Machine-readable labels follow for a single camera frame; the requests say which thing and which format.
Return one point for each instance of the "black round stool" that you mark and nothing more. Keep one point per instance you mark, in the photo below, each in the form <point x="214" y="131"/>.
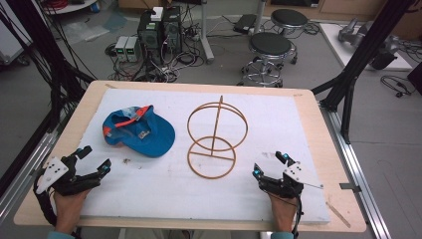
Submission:
<point x="289" y="17"/>
<point x="270" y="43"/>

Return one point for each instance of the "thin wooden stick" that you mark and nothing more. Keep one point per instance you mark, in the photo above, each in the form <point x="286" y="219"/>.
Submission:
<point x="338" y="215"/>

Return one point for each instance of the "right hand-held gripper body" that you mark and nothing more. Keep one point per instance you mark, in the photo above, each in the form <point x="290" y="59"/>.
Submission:
<point x="295" y="174"/>

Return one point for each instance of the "aluminium rail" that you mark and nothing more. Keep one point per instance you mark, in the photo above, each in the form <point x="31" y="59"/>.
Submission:
<point x="361" y="172"/>
<point x="26" y="166"/>

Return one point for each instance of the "white platform board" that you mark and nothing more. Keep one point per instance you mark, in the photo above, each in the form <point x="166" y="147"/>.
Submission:
<point x="335" y="46"/>

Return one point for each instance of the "clear plastic sheet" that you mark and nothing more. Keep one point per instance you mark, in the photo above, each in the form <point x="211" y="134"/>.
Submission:
<point x="84" y="31"/>

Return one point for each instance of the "flat black box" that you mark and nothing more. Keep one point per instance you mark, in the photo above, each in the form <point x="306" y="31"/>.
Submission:
<point x="245" y="23"/>

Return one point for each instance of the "white foam mat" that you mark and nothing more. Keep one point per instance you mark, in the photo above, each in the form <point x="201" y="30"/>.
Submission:
<point x="185" y="195"/>

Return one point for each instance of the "person's left hand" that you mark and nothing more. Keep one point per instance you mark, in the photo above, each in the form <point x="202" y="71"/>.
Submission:
<point x="69" y="209"/>

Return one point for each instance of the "grey power supply unit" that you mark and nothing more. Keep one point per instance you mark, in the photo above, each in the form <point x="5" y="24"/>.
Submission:
<point x="121" y="48"/>
<point x="133" y="49"/>

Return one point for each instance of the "black metal frame stand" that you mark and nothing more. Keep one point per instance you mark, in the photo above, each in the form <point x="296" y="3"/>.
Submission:
<point x="365" y="53"/>
<point x="49" y="59"/>

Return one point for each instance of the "small metal bracket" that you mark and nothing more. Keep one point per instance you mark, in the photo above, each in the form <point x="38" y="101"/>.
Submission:
<point x="350" y="188"/>

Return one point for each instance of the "grey metal post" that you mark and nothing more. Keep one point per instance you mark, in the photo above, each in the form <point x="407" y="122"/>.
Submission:
<point x="206" y="33"/>

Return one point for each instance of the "black computer tower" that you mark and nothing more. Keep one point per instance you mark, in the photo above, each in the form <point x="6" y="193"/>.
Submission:
<point x="150" y="38"/>
<point x="172" y="31"/>

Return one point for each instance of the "small white box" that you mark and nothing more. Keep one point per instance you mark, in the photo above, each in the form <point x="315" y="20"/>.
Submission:
<point x="157" y="14"/>

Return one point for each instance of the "person's right hand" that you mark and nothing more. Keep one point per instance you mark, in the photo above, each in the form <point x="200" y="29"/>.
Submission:
<point x="283" y="212"/>

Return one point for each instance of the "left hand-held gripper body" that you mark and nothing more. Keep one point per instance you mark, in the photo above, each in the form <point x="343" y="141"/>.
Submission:
<point x="53" y="172"/>

